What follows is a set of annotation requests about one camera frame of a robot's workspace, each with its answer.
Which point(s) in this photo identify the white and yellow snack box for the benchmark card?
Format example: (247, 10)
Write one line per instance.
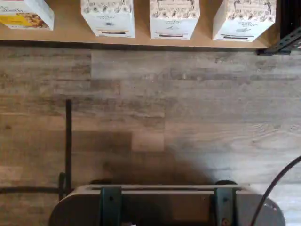
(23, 14)

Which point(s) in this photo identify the grey robot base platform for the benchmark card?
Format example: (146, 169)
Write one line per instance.
(77, 207)

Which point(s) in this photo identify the white tea box orange strip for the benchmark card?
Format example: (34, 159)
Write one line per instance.
(108, 18)

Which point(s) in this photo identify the black caster wheel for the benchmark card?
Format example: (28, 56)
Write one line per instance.
(224, 182)

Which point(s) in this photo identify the wooden shelf board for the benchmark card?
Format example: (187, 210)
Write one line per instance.
(70, 35)

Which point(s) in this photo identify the black metal base bracket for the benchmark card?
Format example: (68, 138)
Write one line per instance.
(225, 207)
(110, 207)

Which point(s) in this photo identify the black metal shelf rack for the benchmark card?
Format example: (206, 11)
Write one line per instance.
(285, 42)

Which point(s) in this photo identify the white tea box pink strip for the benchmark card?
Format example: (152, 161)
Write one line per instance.
(174, 21)

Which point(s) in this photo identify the white tea box green strip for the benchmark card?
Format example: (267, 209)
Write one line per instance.
(242, 23)

